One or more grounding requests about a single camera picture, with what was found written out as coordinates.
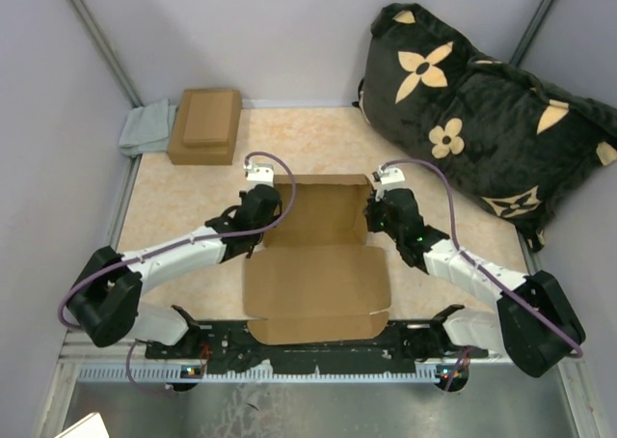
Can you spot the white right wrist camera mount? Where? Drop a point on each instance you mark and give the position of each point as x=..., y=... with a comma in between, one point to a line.
x=386, y=179

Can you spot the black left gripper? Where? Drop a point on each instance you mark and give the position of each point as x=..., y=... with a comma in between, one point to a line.
x=245, y=193

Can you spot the right aluminium corner post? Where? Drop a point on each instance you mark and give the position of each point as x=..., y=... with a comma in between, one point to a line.
x=531, y=31

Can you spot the white slotted cable duct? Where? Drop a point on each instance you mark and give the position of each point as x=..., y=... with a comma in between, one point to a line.
x=146, y=373

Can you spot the grey folded cloth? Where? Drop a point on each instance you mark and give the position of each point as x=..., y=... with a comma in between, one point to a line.
x=148, y=128

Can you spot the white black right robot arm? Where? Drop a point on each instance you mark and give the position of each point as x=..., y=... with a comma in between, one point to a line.
x=532, y=321

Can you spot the brown cardboard box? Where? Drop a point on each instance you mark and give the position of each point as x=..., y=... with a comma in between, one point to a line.
x=316, y=279

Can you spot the left aluminium corner post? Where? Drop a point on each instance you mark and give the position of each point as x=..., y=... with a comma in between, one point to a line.
x=106, y=51

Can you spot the aluminium corner post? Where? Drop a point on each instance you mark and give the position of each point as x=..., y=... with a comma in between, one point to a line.
x=106, y=51
x=531, y=31

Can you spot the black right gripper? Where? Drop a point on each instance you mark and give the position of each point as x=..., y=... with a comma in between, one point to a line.
x=369, y=211

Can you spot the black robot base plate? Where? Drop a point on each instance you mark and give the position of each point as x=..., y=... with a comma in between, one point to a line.
x=228, y=345

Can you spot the black floral plush pillow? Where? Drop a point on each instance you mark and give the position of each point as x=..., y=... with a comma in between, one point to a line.
x=514, y=144

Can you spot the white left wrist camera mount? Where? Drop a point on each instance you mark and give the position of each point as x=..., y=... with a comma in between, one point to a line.
x=257, y=173

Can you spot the small folded cardboard box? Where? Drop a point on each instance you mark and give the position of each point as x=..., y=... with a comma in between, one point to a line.
x=208, y=120

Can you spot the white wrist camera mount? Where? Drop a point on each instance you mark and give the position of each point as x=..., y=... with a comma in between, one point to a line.
x=257, y=173
x=386, y=179

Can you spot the large folded cardboard box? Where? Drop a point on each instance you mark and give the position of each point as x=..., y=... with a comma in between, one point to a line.
x=216, y=156

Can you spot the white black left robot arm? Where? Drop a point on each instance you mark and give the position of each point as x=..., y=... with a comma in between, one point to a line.
x=106, y=301

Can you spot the white paper sheet corner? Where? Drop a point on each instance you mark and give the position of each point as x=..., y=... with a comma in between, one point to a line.
x=91, y=426

